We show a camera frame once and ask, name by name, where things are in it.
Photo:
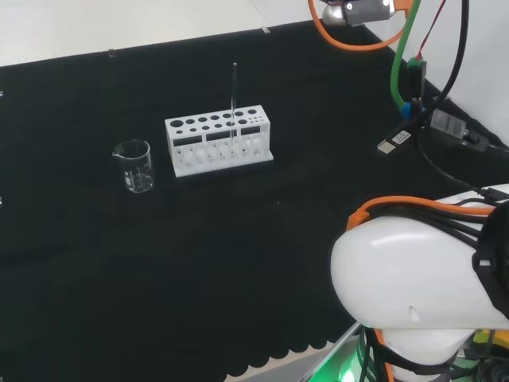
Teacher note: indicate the small clear glass beaker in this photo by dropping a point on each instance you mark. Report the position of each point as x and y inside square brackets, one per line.
[137, 175]

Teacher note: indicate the black bench cloth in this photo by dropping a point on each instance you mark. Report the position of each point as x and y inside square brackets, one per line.
[238, 238]

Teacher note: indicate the silver USB plug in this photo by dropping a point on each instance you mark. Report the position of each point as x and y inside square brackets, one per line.
[393, 141]

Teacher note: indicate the clear glass rod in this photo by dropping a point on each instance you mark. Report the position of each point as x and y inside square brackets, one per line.
[234, 91]

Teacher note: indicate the grey adapter box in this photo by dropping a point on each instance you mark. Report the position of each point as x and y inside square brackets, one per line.
[447, 123]

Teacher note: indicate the black plug with green top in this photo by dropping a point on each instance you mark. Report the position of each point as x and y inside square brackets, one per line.
[416, 79]

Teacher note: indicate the white test tube rack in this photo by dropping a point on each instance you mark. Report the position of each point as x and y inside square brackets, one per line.
[187, 169]

